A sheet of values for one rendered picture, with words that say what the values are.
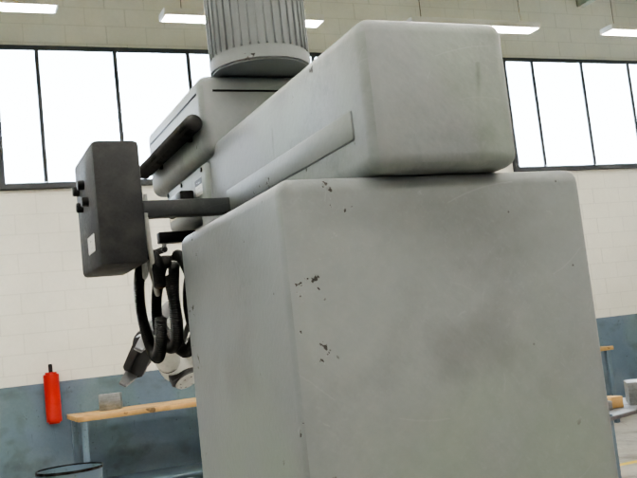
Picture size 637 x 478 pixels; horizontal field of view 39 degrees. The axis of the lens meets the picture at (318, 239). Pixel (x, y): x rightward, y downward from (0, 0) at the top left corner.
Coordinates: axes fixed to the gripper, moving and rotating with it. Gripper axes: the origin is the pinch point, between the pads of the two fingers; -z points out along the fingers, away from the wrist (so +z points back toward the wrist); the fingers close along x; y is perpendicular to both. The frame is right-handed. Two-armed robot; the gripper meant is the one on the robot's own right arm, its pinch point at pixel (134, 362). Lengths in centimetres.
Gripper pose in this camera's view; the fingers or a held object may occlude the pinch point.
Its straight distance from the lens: 231.3
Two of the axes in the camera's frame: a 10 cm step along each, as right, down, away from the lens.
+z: 1.5, -2.8, 9.5
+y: 9.0, 4.4, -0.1
